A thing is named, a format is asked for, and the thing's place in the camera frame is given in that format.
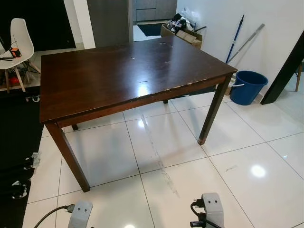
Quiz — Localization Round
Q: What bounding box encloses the white plastic chair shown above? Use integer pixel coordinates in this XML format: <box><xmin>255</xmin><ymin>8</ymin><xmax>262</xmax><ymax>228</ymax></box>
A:
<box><xmin>0</xmin><ymin>18</ymin><xmax>41</xmax><ymax>93</ymax></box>

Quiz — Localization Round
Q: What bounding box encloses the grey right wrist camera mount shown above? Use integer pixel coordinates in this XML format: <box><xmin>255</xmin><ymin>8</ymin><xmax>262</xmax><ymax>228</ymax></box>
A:
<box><xmin>201</xmin><ymin>193</ymin><xmax>225</xmax><ymax>228</ymax></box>

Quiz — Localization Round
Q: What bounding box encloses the blue plastic bucket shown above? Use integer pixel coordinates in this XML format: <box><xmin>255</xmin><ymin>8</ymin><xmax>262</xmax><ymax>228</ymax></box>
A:
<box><xmin>230</xmin><ymin>70</ymin><xmax>269</xmax><ymax>106</ymax></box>

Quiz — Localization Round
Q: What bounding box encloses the wooden legged chair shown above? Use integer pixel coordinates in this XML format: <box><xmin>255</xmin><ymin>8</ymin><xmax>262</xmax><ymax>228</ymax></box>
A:
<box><xmin>294</xmin><ymin>62</ymin><xmax>304</xmax><ymax>92</ymax></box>

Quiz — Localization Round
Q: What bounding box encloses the black slanted beam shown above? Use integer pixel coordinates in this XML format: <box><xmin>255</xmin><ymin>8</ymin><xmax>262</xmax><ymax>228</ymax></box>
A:
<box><xmin>260</xmin><ymin>31</ymin><xmax>304</xmax><ymax>105</ymax></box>

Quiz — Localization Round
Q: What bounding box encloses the open cardboard box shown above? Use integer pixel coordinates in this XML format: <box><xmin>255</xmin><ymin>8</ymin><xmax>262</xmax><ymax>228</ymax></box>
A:
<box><xmin>161</xmin><ymin>24</ymin><xmax>204</xmax><ymax>49</ymax></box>

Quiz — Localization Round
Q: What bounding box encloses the blue mop pole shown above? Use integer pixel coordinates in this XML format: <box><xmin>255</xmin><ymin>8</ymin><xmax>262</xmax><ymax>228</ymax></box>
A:
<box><xmin>225</xmin><ymin>14</ymin><xmax>246</xmax><ymax>64</ymax></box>

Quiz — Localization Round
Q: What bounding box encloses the dark doormat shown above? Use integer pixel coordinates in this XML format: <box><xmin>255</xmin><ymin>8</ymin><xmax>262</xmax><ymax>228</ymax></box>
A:
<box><xmin>138</xmin><ymin>23</ymin><xmax>165</xmax><ymax>38</ymax></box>

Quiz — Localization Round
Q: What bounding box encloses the grey metal pole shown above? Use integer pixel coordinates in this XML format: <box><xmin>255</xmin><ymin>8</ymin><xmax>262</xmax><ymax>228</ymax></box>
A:
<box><xmin>227</xmin><ymin>24</ymin><xmax>266</xmax><ymax>64</ymax></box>

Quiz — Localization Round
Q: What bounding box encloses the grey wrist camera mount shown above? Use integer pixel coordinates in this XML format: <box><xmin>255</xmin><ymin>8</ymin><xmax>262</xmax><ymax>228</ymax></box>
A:
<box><xmin>201</xmin><ymin>193</ymin><xmax>225</xmax><ymax>228</ymax></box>
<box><xmin>67</xmin><ymin>200</ymin><xmax>94</xmax><ymax>228</ymax></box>

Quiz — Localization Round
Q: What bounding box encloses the black white clothes pile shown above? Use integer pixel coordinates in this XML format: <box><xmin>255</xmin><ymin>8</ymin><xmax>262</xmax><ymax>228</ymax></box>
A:
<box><xmin>169</xmin><ymin>13</ymin><xmax>198</xmax><ymax>34</ymax></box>

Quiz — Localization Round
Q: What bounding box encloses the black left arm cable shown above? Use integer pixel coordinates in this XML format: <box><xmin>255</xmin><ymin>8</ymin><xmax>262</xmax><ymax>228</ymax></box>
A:
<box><xmin>33</xmin><ymin>204</ymin><xmax>76</xmax><ymax>228</ymax></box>

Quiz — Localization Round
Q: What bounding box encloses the dark wooden table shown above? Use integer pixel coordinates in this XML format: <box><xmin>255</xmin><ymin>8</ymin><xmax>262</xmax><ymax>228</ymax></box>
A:
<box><xmin>39</xmin><ymin>36</ymin><xmax>238</xmax><ymax>193</ymax></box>

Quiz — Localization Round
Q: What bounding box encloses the grey door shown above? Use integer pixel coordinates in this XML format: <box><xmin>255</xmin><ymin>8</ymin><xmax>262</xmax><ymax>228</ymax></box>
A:
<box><xmin>87</xmin><ymin>0</ymin><xmax>134</xmax><ymax>48</ymax></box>

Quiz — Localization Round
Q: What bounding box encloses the black floor mat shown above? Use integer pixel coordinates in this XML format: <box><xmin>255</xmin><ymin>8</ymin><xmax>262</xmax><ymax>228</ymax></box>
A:
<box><xmin>0</xmin><ymin>90</ymin><xmax>46</xmax><ymax>228</ymax></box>

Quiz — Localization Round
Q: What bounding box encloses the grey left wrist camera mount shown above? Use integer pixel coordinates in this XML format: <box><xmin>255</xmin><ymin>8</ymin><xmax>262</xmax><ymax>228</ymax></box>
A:
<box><xmin>67</xmin><ymin>200</ymin><xmax>94</xmax><ymax>228</ymax></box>

